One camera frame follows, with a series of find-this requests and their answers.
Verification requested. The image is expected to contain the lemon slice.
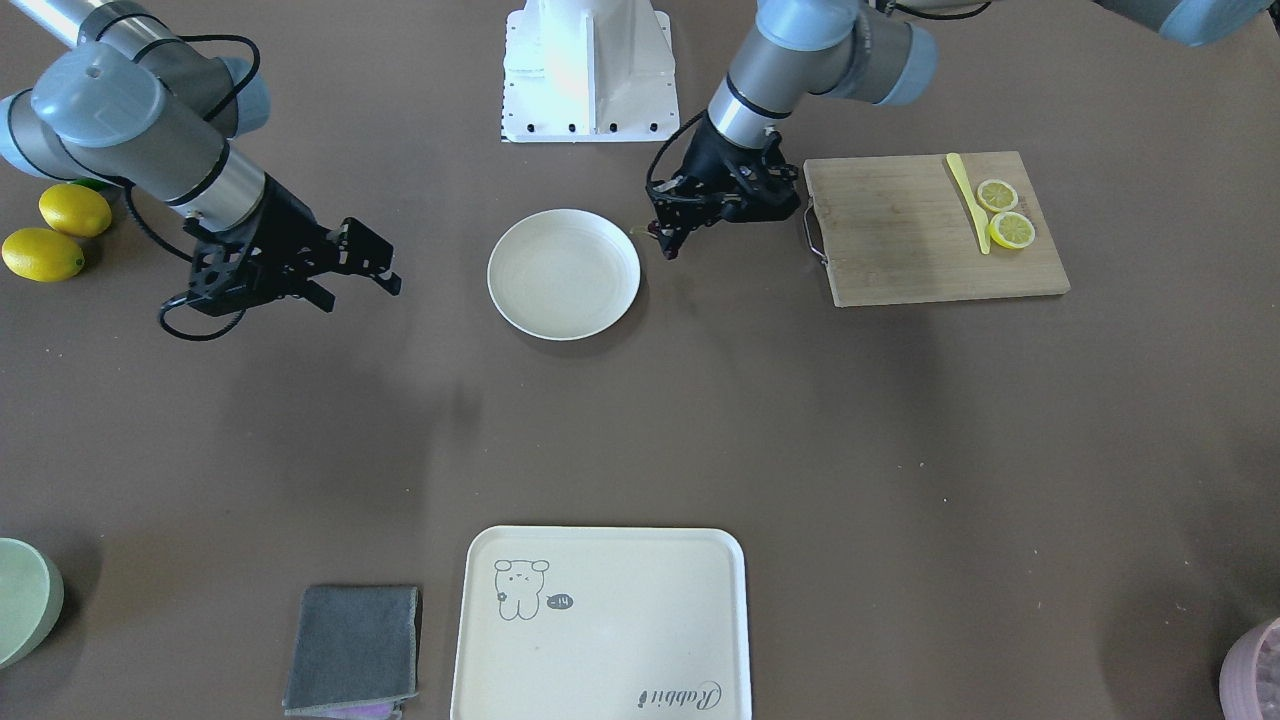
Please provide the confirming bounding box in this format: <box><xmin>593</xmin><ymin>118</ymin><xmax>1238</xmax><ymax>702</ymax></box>
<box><xmin>987</xmin><ymin>211</ymin><xmax>1037</xmax><ymax>250</ymax></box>
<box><xmin>975</xmin><ymin>178</ymin><xmax>1020</xmax><ymax>214</ymax></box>

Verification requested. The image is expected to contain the yellow plastic knife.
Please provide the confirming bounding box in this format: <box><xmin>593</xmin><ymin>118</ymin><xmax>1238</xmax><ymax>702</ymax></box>
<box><xmin>945</xmin><ymin>152</ymin><xmax>991</xmax><ymax>255</ymax></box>

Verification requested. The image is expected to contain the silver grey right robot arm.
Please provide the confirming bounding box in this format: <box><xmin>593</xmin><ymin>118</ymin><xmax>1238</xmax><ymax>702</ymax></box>
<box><xmin>3</xmin><ymin>1</ymin><xmax>401</xmax><ymax>316</ymax></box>

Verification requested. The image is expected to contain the green lime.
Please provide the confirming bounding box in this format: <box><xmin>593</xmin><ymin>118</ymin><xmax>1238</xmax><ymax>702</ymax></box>
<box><xmin>70</xmin><ymin>178</ymin><xmax>119</xmax><ymax>192</ymax></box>

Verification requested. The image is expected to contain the yellow lemon upper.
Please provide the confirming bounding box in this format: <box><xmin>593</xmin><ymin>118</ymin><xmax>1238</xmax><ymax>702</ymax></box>
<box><xmin>38</xmin><ymin>184</ymin><xmax>113</xmax><ymax>238</ymax></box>

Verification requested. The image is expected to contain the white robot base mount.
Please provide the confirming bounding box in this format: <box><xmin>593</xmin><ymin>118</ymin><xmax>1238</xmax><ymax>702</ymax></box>
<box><xmin>500</xmin><ymin>1</ymin><xmax>680</xmax><ymax>143</ymax></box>

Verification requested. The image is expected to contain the yellow lemon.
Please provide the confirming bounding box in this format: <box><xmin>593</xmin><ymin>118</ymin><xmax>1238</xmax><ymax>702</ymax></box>
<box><xmin>38</xmin><ymin>184</ymin><xmax>113</xmax><ymax>238</ymax></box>
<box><xmin>3</xmin><ymin>228</ymin><xmax>86</xmax><ymax>283</ymax></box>

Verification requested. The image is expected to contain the cream rectangular tray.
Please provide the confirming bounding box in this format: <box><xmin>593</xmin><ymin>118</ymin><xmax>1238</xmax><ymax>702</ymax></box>
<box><xmin>451</xmin><ymin>525</ymin><xmax>753</xmax><ymax>719</ymax></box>

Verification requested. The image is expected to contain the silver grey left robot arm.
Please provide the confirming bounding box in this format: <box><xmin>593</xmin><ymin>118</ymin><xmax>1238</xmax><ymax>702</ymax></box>
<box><xmin>645</xmin><ymin>1</ymin><xmax>986</xmax><ymax>260</ymax></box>

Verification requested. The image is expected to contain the pink bowl with ice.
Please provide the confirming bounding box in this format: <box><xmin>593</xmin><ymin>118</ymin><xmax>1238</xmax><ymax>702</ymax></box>
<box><xmin>1219</xmin><ymin>618</ymin><xmax>1279</xmax><ymax>719</ymax></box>

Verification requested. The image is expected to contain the lemon slice lower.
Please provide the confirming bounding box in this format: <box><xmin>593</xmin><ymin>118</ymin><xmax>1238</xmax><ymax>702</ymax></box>
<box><xmin>987</xmin><ymin>211</ymin><xmax>1037</xmax><ymax>250</ymax></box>

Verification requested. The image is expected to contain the grey folded cloth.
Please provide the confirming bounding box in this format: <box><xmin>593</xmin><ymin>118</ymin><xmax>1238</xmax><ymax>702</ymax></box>
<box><xmin>282</xmin><ymin>585</ymin><xmax>420</xmax><ymax>719</ymax></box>

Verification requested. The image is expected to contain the yellow lemon lower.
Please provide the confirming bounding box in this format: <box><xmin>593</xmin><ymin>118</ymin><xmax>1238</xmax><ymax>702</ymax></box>
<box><xmin>3</xmin><ymin>228</ymin><xmax>86</xmax><ymax>283</ymax></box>

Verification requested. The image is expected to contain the light green bowl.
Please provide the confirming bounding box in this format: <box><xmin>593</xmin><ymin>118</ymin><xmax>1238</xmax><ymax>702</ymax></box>
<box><xmin>1</xmin><ymin>538</ymin><xmax>64</xmax><ymax>669</ymax></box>

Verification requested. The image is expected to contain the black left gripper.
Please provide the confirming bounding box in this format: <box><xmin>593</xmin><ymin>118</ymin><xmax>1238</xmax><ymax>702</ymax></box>
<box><xmin>648</xmin><ymin>111</ymin><xmax>800</xmax><ymax>260</ymax></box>

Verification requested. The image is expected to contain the bamboo cutting board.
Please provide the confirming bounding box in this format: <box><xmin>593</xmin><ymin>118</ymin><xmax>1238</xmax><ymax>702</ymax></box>
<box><xmin>803</xmin><ymin>150</ymin><xmax>1071</xmax><ymax>307</ymax></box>

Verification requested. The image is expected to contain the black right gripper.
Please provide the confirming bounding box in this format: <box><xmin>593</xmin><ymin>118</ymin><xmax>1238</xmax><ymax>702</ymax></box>
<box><xmin>186</xmin><ymin>176</ymin><xmax>402</xmax><ymax>316</ymax></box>

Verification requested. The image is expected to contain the cream round plate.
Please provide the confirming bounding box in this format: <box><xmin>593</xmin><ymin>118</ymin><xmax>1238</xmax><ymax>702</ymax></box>
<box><xmin>486</xmin><ymin>209</ymin><xmax>641</xmax><ymax>342</ymax></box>

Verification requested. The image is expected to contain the lemon slice upper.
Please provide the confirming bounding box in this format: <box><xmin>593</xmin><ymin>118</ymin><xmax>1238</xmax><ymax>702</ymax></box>
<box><xmin>975</xmin><ymin>178</ymin><xmax>1020</xmax><ymax>214</ymax></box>

